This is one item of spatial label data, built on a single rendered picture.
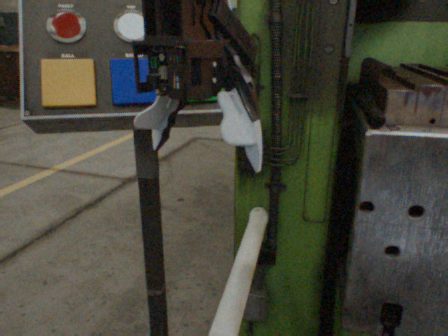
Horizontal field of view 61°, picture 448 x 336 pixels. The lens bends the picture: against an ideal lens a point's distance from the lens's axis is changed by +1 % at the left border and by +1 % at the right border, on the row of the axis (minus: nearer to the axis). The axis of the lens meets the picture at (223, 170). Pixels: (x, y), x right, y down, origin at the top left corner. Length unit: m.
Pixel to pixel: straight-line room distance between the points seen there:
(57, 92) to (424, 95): 0.63
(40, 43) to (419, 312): 0.86
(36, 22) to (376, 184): 0.64
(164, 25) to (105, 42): 0.29
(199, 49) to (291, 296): 0.88
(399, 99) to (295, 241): 0.46
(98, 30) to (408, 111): 0.56
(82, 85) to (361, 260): 0.61
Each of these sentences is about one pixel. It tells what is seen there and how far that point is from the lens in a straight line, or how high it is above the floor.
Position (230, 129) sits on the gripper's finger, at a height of 0.99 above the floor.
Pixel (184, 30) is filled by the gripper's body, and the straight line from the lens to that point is 0.38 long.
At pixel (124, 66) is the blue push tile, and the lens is 0.63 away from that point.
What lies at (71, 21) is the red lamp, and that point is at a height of 1.10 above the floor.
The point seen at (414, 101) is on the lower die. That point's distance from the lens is 0.79.
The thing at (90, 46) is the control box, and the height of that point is 1.06.
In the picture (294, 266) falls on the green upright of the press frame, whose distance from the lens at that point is 1.08.
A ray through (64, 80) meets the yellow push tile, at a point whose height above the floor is 1.01.
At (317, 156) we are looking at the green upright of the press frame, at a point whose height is 0.80.
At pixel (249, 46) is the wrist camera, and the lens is 0.47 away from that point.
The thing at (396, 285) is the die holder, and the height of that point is 0.60.
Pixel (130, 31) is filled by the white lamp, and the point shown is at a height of 1.08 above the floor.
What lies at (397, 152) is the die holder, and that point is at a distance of 0.74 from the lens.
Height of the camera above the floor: 1.08
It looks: 20 degrees down
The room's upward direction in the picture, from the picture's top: straight up
